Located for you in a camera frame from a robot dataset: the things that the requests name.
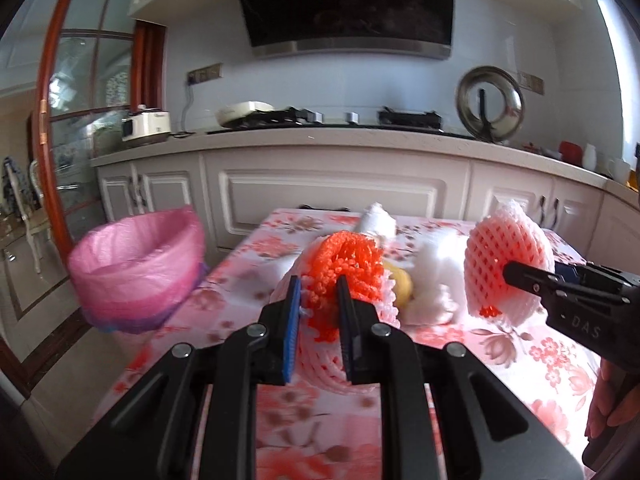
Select beige kitchen countertop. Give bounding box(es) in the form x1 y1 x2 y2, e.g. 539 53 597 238
90 127 640 202

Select orange foam fruit net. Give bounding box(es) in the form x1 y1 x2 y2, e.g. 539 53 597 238
300 230 392 346

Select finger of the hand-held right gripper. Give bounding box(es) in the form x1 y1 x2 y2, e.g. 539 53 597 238
502 260 563 311

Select dark patterned cloth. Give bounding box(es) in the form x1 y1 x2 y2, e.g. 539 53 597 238
1 157 37 221

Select black range hood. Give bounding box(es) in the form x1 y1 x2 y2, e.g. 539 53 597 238
231 0 456 61

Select golden wall outlet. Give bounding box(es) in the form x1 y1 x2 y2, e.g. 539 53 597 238
187 62 223 86
517 71 545 94

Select white lower cabinets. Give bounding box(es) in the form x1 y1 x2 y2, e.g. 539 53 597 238
96 150 640 273

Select steel pot lid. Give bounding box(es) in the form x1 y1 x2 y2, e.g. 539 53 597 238
455 66 527 144

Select white mug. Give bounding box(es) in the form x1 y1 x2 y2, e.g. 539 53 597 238
607 157 632 184

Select pink-lined trash bin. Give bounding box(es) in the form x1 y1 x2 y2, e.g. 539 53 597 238
67 205 207 336

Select yellow fruit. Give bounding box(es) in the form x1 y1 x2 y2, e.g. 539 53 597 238
382 259 416 312

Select white rice cooker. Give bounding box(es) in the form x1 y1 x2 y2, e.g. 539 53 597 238
121 104 174 149

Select black power cable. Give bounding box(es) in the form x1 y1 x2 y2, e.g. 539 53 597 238
170 82 197 138

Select pink-white foam fruit net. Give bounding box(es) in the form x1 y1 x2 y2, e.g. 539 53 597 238
465 199 557 332

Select white tissue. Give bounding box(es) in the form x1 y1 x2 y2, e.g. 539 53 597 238
357 202 399 239

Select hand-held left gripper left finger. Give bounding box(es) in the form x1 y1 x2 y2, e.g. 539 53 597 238
55 276 306 480

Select white dining chair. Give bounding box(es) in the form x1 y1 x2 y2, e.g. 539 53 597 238
19 160 52 274

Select white ribbed foam fruit net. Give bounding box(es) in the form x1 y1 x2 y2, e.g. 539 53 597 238
270 240 402 397

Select white fluffy foam fruit net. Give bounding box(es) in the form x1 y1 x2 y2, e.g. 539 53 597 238
400 234 472 327

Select person's right hand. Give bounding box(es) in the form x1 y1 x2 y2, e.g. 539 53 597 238
586 360 640 442

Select black gas stove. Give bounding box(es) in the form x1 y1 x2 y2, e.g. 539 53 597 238
206 106 482 140

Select wooden glass sliding door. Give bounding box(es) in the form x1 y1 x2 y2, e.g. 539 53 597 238
34 0 167 257

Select cream frying pan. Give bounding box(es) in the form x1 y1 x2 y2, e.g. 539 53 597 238
216 101 276 129

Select floral tablecloth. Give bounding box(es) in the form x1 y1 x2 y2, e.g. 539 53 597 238
90 207 607 480

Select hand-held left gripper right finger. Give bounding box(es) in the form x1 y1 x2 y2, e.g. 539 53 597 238
336 275 586 480

